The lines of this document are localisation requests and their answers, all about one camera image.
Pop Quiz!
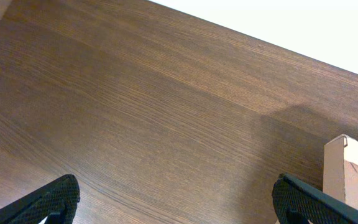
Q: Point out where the brown cardboard box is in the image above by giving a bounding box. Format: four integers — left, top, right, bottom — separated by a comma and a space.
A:
323, 134, 358, 210

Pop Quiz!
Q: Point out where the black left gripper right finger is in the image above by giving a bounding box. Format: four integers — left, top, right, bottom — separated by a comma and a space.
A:
272, 173, 358, 224

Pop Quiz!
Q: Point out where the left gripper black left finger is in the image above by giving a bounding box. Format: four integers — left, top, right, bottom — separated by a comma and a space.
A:
0, 174, 80, 224

